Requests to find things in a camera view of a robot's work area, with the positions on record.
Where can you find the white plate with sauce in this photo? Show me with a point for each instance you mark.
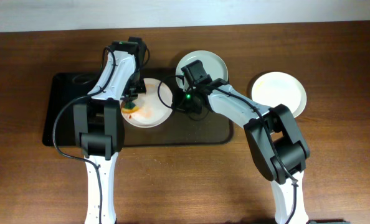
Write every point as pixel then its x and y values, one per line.
pixel 149 110

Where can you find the white plate at side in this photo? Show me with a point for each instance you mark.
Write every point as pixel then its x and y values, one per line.
pixel 274 88

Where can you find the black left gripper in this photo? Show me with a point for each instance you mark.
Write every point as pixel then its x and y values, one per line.
pixel 132 95

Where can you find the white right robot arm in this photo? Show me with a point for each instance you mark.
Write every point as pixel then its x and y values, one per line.
pixel 278 148

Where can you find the grey-white plate with sauce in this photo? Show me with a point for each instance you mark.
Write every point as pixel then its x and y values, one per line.
pixel 212 63

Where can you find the brown plastic tray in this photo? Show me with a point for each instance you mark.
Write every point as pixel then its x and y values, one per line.
pixel 180 128

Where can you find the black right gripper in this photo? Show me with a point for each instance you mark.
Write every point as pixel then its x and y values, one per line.
pixel 191 106

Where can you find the yellow green sponge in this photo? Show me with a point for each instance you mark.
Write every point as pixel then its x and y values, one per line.
pixel 129 107

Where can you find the black object bottom edge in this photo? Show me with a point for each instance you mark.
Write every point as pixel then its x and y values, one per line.
pixel 328 222

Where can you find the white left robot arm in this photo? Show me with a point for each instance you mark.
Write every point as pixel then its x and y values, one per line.
pixel 98 123

